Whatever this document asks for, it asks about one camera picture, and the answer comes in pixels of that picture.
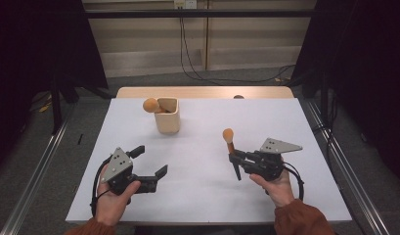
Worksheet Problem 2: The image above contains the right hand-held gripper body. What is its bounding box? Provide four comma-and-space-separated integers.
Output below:
242, 137, 304, 182

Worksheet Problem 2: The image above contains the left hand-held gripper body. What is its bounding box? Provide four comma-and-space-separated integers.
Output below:
100, 147, 158, 197

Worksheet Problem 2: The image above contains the small makeup brush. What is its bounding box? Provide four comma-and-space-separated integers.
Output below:
222, 127, 243, 182

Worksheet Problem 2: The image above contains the beige square cup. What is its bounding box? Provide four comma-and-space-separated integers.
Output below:
154, 97, 182, 135

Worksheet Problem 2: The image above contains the large makeup brush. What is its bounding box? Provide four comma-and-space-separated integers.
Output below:
142, 97, 172, 115

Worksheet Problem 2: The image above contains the person's right hand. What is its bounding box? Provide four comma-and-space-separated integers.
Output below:
248, 165, 296, 210

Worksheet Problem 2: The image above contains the person's left hand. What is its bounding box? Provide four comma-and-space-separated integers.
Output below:
95, 163, 142, 227

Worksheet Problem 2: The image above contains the white table mat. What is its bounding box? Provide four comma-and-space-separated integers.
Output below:
65, 97, 352, 225

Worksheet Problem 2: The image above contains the wooden table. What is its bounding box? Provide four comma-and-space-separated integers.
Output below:
115, 85, 295, 100

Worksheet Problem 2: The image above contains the black metal stand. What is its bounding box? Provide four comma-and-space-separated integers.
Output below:
50, 73, 64, 135

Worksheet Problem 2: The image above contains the black curtain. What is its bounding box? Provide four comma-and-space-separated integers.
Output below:
0, 0, 110, 172
289, 0, 400, 188

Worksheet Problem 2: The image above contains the black horizontal bar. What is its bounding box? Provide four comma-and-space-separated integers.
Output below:
84, 9, 317, 20

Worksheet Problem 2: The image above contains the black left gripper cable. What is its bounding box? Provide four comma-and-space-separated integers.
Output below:
89, 156, 113, 217

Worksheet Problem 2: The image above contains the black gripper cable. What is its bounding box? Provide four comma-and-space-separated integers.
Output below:
89, 156, 113, 217
281, 161, 305, 202

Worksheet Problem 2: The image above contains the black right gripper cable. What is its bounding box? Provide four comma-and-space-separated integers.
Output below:
281, 161, 305, 202

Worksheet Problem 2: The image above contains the aluminium rail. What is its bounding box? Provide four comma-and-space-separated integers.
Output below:
304, 99, 391, 235
0, 101, 78, 235

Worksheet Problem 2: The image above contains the black floor cable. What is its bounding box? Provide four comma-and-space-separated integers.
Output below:
178, 17, 296, 84

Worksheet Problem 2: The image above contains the white wall socket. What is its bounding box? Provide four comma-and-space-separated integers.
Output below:
173, 0, 199, 10

